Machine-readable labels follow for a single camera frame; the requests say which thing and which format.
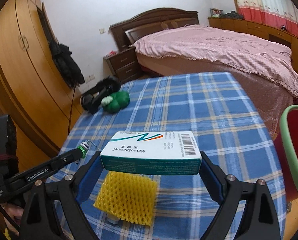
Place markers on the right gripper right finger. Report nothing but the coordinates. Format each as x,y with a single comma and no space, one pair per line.
259,219

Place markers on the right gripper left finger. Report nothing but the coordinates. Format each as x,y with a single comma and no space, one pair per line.
40,219

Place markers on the small green bottle cap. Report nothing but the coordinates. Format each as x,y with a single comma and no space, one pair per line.
84,147

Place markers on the white green medicine box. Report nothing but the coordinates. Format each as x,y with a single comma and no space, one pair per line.
152,153

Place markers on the person's left hand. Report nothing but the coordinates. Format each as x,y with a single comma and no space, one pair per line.
14,212

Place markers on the red bin with green rim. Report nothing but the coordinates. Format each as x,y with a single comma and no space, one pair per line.
286,145

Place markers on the wooden wardrobe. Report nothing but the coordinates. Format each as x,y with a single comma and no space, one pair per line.
32,90

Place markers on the blue plaid blanket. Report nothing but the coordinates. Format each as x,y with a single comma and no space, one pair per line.
209,111

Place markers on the black jacket hanging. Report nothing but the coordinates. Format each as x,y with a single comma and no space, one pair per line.
68,68

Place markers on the green clover-shaped toy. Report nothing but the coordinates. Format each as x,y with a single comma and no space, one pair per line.
115,102

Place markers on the pink bedspread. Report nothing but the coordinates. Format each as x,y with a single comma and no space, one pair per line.
243,52

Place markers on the dark wooden nightstand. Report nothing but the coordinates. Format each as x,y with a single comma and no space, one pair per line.
124,65

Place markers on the long wooden cabinet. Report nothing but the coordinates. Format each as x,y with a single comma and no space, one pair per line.
260,30

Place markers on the dark wooden headboard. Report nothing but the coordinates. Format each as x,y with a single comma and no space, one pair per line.
125,33

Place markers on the dark clothes pile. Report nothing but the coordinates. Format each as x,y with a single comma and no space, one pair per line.
232,14

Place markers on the floral red-bottom curtain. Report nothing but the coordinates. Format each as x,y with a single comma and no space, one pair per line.
275,13

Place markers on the small photo frame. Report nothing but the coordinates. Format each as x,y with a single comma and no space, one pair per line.
216,12

